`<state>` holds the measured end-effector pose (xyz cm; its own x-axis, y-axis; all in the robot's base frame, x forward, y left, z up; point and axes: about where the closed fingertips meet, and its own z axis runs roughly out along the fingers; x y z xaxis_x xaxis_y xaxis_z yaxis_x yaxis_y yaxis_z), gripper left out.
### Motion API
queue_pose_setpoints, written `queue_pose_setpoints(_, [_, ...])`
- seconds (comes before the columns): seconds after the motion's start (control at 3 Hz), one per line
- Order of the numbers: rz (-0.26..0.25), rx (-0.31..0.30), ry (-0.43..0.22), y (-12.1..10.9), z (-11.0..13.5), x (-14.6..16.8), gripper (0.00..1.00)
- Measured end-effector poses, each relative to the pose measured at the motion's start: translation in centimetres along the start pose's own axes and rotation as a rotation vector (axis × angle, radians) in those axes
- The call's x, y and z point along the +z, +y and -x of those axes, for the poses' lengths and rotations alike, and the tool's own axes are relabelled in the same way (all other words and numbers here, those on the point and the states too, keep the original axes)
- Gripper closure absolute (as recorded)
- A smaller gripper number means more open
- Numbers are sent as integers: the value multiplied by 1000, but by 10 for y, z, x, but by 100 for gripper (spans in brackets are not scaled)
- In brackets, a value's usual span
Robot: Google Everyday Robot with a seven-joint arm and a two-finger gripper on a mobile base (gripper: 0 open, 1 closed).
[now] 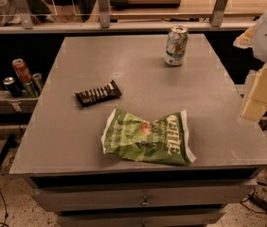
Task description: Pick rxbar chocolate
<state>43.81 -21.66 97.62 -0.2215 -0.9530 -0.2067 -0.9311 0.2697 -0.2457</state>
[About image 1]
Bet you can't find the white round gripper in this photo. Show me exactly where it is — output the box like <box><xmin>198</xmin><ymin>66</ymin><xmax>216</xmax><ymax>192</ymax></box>
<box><xmin>233</xmin><ymin>9</ymin><xmax>267</xmax><ymax>122</ymax></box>

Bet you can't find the black chocolate bar wrapper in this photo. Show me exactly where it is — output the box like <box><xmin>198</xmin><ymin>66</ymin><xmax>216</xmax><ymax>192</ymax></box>
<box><xmin>75</xmin><ymin>80</ymin><xmax>122</xmax><ymax>107</ymax></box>

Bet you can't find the white green soda can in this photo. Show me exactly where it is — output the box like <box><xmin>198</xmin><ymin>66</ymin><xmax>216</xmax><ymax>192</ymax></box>
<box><xmin>165</xmin><ymin>26</ymin><xmax>188</xmax><ymax>66</ymax></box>

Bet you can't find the green kettle chips bag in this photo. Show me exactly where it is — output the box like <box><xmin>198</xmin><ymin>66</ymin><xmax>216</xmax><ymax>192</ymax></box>
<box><xmin>101</xmin><ymin>109</ymin><xmax>196</xmax><ymax>166</ymax></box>

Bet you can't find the black power adapter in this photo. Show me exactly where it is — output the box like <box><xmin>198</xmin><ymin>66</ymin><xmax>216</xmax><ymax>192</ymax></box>
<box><xmin>240</xmin><ymin>190</ymin><xmax>267</xmax><ymax>215</ymax></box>

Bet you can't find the grey drawer cabinet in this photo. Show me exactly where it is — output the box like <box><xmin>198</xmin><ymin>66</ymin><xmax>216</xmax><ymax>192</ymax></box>
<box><xmin>10</xmin><ymin>34</ymin><xmax>267</xmax><ymax>227</ymax></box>

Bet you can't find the silver soda can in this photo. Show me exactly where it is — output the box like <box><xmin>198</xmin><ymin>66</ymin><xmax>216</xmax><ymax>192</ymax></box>
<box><xmin>32</xmin><ymin>73</ymin><xmax>44</xmax><ymax>92</ymax></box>

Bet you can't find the red soda can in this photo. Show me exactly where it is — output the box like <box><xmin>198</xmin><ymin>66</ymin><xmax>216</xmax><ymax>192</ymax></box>
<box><xmin>12</xmin><ymin>59</ymin><xmax>32</xmax><ymax>83</ymax></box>

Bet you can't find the dark blue soda can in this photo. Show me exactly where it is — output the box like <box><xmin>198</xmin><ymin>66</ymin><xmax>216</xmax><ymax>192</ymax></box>
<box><xmin>3</xmin><ymin>77</ymin><xmax>23</xmax><ymax>97</ymax></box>

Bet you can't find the grey side shelf tray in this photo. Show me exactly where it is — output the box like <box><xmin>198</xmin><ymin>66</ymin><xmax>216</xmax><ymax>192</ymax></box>
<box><xmin>0</xmin><ymin>91</ymin><xmax>38</xmax><ymax>114</ymax></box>

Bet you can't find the grey railing post right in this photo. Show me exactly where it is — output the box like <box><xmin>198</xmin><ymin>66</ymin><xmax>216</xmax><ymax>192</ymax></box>
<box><xmin>209</xmin><ymin>0</ymin><xmax>228</xmax><ymax>26</ymax></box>

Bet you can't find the grey railing post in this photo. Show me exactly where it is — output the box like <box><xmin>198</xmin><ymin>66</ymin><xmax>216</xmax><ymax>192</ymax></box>
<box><xmin>98</xmin><ymin>0</ymin><xmax>110</xmax><ymax>28</ymax></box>
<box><xmin>209</xmin><ymin>0</ymin><xmax>228</xmax><ymax>26</ymax></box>
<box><xmin>13</xmin><ymin>0</ymin><xmax>33</xmax><ymax>29</ymax></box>

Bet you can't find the grey railing post middle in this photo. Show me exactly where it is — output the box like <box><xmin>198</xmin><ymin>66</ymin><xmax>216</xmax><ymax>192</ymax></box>
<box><xmin>98</xmin><ymin>0</ymin><xmax>110</xmax><ymax>28</ymax></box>

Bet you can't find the metal drawer handle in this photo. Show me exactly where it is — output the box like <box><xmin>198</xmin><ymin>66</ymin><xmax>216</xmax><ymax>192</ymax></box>
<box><xmin>141</xmin><ymin>194</ymin><xmax>151</xmax><ymax>207</ymax></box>

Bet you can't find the grey railing post left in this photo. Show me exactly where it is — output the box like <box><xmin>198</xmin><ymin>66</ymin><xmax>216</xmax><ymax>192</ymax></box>
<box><xmin>13</xmin><ymin>0</ymin><xmax>33</xmax><ymax>29</ymax></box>

